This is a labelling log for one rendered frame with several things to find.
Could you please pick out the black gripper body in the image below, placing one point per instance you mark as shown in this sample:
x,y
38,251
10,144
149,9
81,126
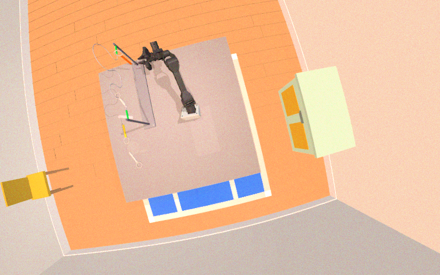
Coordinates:
x,y
148,65

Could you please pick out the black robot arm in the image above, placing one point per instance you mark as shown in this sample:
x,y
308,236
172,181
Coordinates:
x,y
173,65

